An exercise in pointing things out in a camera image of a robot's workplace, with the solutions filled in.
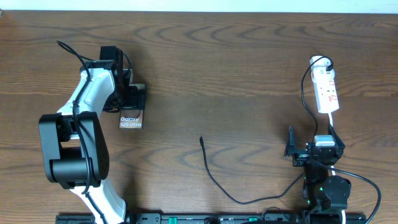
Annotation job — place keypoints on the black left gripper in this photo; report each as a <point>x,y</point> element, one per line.
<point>141,99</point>

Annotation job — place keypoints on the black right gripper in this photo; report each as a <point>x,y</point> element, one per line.
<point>300,156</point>

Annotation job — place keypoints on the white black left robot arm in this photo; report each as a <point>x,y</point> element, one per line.
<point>73,146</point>

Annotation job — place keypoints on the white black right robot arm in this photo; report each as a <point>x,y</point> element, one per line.
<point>326,194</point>

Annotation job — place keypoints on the white power strip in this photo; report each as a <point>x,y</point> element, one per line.
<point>322,75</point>

